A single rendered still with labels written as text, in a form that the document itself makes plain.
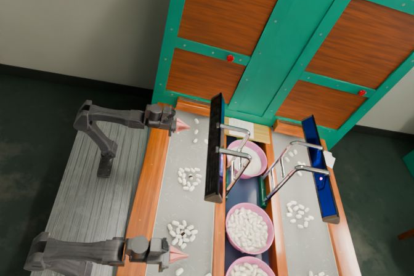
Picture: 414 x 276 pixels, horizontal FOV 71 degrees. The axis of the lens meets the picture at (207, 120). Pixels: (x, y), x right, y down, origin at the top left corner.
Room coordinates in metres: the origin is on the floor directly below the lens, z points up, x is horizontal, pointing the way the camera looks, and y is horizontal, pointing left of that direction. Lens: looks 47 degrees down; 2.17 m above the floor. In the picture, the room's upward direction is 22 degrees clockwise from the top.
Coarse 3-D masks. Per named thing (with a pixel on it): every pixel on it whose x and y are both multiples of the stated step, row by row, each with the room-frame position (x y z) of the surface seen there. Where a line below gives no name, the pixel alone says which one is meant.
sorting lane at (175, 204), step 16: (176, 112) 1.31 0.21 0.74; (192, 128) 1.23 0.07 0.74; (208, 128) 1.28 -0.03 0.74; (176, 144) 1.06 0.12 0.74; (192, 144) 1.11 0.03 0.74; (176, 160) 0.96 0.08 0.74; (192, 160) 1.00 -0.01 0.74; (176, 176) 0.86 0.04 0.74; (160, 192) 0.73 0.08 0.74; (176, 192) 0.77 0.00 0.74; (192, 192) 0.81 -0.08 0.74; (160, 208) 0.65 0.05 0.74; (176, 208) 0.68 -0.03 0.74; (192, 208) 0.72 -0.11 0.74; (208, 208) 0.75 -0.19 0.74; (160, 224) 0.58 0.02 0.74; (192, 224) 0.64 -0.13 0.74; (208, 224) 0.67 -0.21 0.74; (208, 240) 0.59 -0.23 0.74; (192, 256) 0.49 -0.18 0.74; (208, 256) 0.52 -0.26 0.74; (160, 272) 0.38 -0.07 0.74; (192, 272) 0.43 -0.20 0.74; (208, 272) 0.46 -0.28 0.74
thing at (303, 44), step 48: (192, 0) 1.34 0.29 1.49; (240, 0) 1.39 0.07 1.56; (288, 0) 1.43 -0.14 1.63; (336, 0) 1.48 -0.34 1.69; (384, 0) 1.52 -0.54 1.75; (192, 48) 1.34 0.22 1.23; (240, 48) 1.41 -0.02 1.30; (288, 48) 1.47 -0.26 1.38; (336, 48) 1.52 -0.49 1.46; (384, 48) 1.58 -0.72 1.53; (192, 96) 1.37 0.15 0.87; (240, 96) 1.43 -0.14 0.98; (288, 96) 1.51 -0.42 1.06; (336, 96) 1.57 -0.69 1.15
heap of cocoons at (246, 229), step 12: (240, 216) 0.78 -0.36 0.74; (252, 216) 0.81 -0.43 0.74; (228, 228) 0.70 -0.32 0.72; (240, 228) 0.72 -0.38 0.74; (252, 228) 0.75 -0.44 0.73; (264, 228) 0.77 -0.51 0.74; (240, 240) 0.66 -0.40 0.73; (252, 240) 0.68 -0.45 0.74; (264, 240) 0.71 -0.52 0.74; (252, 252) 0.63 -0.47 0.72
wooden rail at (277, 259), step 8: (264, 144) 1.33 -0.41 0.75; (272, 144) 1.35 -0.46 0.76; (264, 152) 1.28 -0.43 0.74; (272, 152) 1.28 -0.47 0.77; (272, 160) 1.22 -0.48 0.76; (272, 200) 0.94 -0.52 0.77; (272, 208) 0.89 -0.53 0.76; (272, 216) 0.84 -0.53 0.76; (280, 216) 0.86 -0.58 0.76; (272, 224) 0.80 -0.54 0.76; (280, 224) 0.82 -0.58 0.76; (280, 232) 0.77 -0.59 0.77; (280, 240) 0.73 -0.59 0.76; (272, 248) 0.69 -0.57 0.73; (280, 248) 0.69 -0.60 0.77; (272, 256) 0.65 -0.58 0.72; (280, 256) 0.65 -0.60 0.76; (272, 264) 0.62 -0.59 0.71; (280, 264) 0.61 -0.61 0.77; (280, 272) 0.57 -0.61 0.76
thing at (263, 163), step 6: (234, 144) 1.24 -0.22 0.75; (246, 144) 1.28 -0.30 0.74; (252, 144) 1.29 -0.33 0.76; (258, 150) 1.26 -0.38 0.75; (264, 156) 1.22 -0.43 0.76; (228, 162) 1.09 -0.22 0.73; (264, 162) 1.19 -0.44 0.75; (264, 168) 1.13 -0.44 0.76; (246, 174) 1.03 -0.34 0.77; (258, 174) 1.07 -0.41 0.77
